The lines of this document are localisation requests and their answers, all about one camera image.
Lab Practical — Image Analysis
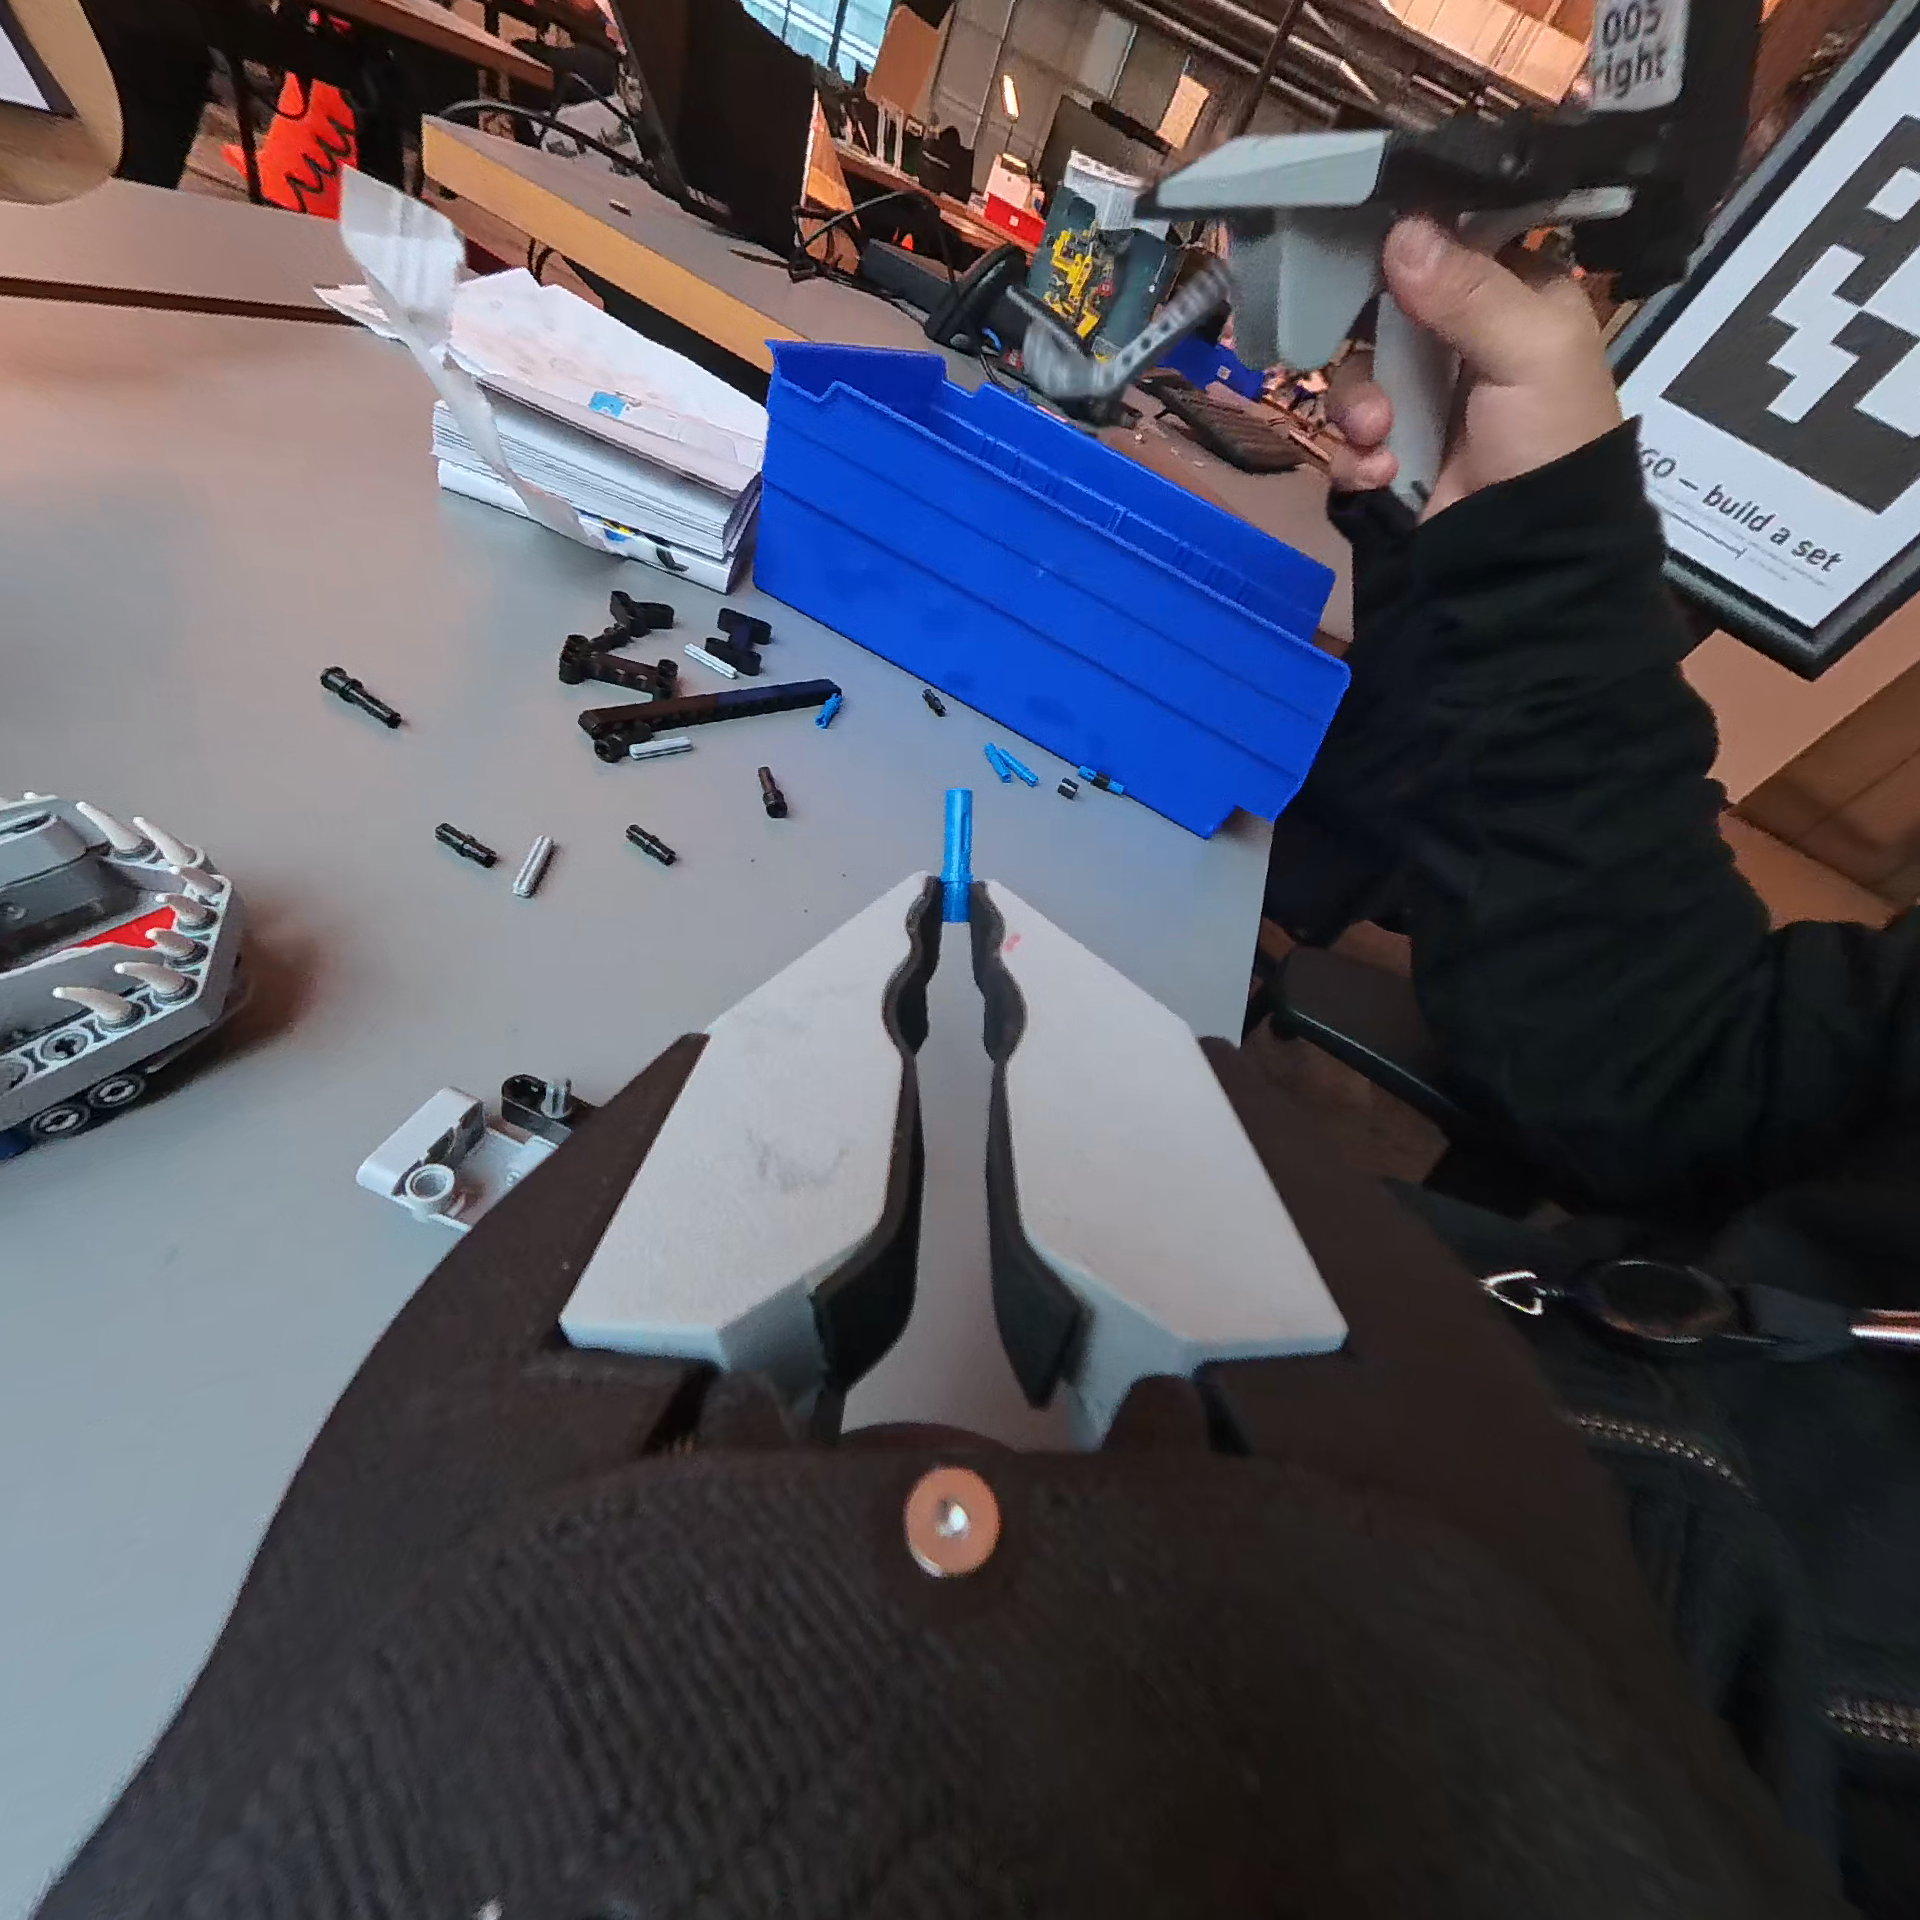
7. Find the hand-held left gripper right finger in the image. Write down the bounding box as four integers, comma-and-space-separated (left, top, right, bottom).
971, 877, 1349, 1450

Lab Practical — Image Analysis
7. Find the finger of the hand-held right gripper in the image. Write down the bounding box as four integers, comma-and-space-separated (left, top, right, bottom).
1136, 130, 1399, 216
1226, 211, 1386, 373

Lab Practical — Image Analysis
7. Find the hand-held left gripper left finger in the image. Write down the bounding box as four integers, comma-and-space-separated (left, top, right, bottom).
557, 873, 943, 1428

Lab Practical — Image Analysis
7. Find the black curved lego piece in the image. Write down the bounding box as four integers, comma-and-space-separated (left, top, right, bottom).
1023, 271, 1229, 426

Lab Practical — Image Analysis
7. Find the person's right forearm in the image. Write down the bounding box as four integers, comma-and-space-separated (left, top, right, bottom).
1265, 424, 1920, 1219

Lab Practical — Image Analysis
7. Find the yellow lego set box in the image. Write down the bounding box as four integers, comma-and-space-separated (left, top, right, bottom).
1032, 181, 1189, 360

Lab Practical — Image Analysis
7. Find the light grey lego panel piece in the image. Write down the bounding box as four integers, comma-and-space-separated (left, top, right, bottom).
356, 1072, 584, 1236

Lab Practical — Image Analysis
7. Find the long black lego beam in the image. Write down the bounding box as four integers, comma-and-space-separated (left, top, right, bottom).
578, 679, 844, 767

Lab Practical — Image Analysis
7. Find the grey spiked lego vehicle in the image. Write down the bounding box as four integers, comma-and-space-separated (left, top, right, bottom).
0, 794, 251, 1161

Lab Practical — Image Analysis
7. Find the person's right hand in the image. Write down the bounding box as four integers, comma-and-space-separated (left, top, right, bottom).
1325, 216, 1629, 517

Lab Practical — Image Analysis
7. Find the black keyboard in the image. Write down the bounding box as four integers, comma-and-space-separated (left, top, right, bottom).
1143, 375, 1325, 476

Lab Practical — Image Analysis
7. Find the black office chair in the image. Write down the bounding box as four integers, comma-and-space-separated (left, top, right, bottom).
1248, 942, 1479, 1151

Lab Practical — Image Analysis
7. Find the blue plastic bin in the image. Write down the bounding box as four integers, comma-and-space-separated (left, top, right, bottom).
749, 341, 1352, 836

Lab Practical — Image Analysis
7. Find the black badge reel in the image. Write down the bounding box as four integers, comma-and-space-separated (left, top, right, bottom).
1475, 1257, 1920, 1356

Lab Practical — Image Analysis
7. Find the black monitor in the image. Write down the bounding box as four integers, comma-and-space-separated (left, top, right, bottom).
604, 0, 822, 260

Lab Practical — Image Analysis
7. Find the grey background table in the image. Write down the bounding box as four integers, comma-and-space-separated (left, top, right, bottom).
420, 116, 949, 380

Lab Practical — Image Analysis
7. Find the stack of instruction booklets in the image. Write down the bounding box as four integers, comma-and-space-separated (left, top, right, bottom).
318, 271, 770, 597

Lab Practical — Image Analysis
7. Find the person's black jacket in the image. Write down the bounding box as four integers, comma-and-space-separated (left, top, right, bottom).
1401, 1170, 1920, 1920

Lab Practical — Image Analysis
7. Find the clear plastic strip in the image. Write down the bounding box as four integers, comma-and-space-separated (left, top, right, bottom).
336, 164, 530, 517

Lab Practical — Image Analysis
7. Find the orange traffic cone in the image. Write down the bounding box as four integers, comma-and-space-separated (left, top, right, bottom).
221, 73, 365, 223

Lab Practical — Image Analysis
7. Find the wooden framed board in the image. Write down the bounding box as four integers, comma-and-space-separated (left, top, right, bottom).
0, 0, 125, 208

